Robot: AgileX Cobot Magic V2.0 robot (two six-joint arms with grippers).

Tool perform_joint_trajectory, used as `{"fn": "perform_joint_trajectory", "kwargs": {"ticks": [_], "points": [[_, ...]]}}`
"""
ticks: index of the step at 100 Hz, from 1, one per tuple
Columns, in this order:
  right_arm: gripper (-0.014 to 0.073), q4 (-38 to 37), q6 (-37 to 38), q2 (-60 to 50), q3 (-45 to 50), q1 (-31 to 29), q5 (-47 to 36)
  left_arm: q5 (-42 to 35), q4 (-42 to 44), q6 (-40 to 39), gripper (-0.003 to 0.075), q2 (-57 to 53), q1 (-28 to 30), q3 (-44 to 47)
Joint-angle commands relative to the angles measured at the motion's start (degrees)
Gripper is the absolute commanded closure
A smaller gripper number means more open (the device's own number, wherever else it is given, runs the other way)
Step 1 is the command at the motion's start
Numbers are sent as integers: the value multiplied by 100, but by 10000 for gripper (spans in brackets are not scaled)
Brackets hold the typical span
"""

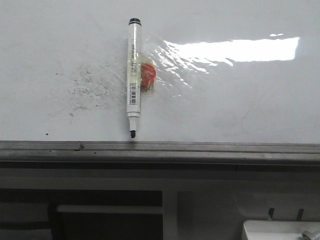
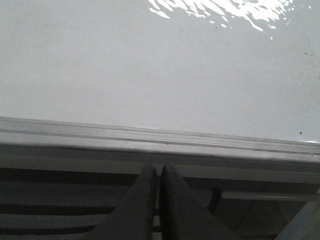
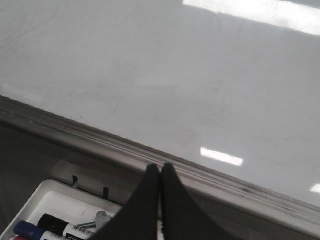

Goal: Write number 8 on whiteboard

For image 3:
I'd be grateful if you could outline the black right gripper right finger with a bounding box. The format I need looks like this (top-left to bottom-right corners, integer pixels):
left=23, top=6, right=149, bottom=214
left=160, top=163, right=240, bottom=240

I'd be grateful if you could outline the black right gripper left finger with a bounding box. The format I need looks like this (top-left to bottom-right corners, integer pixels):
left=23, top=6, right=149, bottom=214
left=92, top=164, right=160, bottom=240

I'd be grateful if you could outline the black capped whiteboard marker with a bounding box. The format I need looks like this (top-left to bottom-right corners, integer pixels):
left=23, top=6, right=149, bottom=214
left=37, top=213, right=95, bottom=240

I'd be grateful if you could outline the blue capped whiteboard marker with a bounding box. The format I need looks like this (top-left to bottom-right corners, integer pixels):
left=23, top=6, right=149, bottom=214
left=13, top=220, right=67, bottom=240

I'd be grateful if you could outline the pink capped whiteboard marker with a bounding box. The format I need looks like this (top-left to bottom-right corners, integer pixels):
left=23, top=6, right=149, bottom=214
left=11, top=235, right=26, bottom=240

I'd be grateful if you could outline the silver bolt with wingnut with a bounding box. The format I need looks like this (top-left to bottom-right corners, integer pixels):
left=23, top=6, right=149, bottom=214
left=77, top=211, right=112, bottom=229

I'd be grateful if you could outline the white plastic marker tray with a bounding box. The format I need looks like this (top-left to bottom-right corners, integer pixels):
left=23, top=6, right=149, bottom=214
left=0, top=179, right=121, bottom=240

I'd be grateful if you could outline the white whiteboard with grey frame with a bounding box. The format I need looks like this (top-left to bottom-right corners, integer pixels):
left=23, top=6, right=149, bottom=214
left=0, top=0, right=320, bottom=236

